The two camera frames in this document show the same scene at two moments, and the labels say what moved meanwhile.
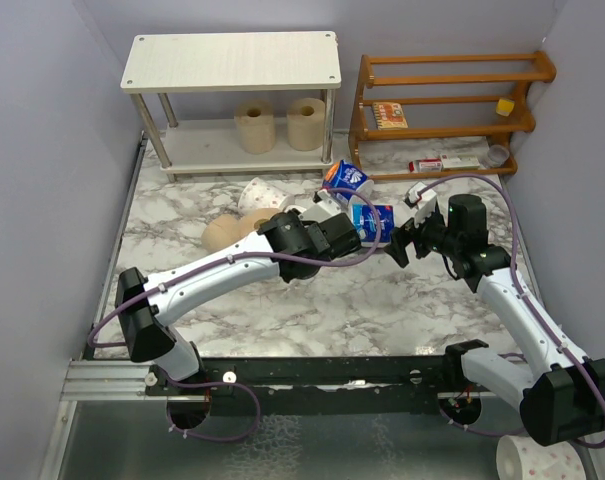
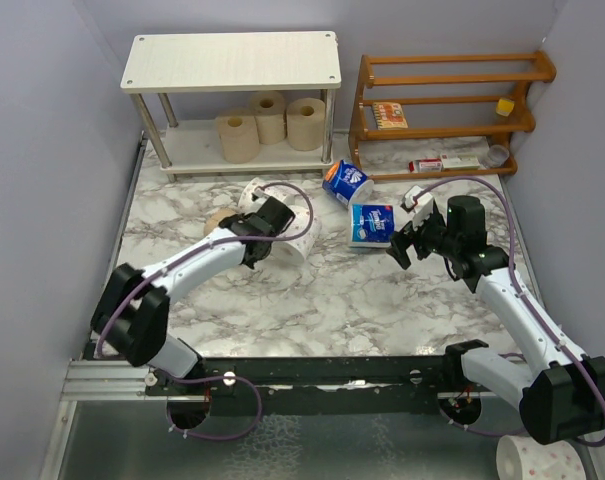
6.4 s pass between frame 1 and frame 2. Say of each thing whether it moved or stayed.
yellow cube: stayed
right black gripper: stayed
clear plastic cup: stayed
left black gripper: moved
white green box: stayed
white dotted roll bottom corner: stayed
